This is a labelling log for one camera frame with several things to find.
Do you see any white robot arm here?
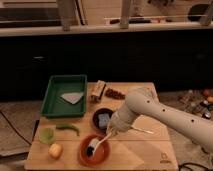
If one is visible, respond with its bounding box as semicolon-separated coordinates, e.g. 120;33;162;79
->
107;87;213;152

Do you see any black bowl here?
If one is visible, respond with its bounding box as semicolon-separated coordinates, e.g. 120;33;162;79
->
92;108;114;132

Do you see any red bowl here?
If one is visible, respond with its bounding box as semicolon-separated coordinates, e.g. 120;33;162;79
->
78;134;110;167

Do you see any wooden block brush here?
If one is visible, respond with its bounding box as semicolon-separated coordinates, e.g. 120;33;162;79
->
90;80;106;103

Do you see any blue sponge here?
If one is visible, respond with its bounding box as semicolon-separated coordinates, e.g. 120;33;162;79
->
98;113;110;129

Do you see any silver fork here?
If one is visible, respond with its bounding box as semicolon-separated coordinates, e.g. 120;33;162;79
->
130;127;154;134

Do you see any brown grape bunch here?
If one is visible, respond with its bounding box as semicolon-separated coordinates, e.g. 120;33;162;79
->
105;88;125;100

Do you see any white cloth piece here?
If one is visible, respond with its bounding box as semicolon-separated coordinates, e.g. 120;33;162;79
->
61;92;84;104

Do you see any green chili pepper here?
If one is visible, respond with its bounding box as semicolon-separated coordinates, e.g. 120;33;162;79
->
56;124;80;136

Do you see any wooden cutting board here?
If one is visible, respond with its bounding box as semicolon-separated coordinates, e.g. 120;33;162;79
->
24;82;179;171

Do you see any yellow apple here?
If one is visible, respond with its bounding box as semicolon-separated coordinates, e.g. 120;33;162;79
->
48;143;63;159

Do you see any green plastic tray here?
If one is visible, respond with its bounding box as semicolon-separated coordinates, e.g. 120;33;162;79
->
41;75;87;118

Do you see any green cup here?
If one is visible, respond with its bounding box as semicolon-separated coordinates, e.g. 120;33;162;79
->
39;128;54;145

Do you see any black cable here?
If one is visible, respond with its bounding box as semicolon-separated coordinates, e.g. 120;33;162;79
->
0;110;33;147

